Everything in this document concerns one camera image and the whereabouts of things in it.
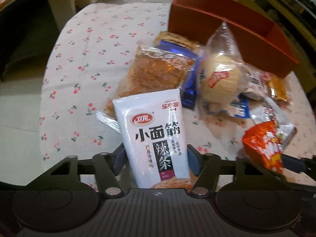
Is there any blue white cartoon snack packet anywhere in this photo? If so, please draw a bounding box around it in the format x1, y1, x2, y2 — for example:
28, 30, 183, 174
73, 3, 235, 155
227, 94, 250, 119

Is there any clear packet brown tofu snack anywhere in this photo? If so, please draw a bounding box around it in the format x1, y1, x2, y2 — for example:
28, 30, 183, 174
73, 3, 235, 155
96, 45, 193, 133

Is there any white green seaweed snack packet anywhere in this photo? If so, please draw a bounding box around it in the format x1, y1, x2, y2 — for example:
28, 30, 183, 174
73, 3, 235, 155
250, 97, 297, 151

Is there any red cardboard box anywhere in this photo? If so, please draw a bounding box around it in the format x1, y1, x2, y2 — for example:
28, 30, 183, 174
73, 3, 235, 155
168, 0, 299, 78

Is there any gold foil snack packet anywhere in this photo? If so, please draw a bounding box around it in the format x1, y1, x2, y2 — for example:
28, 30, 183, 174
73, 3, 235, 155
153, 31, 200, 52

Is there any white spicy strip packet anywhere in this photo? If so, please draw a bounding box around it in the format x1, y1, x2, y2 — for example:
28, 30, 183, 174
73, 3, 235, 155
113, 89, 192, 190

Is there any cherry print tablecloth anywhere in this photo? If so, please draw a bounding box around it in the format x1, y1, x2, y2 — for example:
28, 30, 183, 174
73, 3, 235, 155
39, 3, 316, 193

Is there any red orange snack packet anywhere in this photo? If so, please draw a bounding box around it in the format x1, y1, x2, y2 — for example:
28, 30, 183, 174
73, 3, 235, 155
242, 120, 283, 174

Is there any round bun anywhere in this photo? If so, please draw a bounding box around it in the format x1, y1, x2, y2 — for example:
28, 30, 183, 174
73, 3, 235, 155
197, 22, 248, 114

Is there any dark blue wafer biscuit packet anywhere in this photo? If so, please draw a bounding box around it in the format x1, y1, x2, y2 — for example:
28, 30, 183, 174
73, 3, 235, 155
157, 40, 205, 110

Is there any orange cake in clear wrapper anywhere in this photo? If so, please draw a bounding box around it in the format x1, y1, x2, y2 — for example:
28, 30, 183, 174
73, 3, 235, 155
262, 72, 290, 104

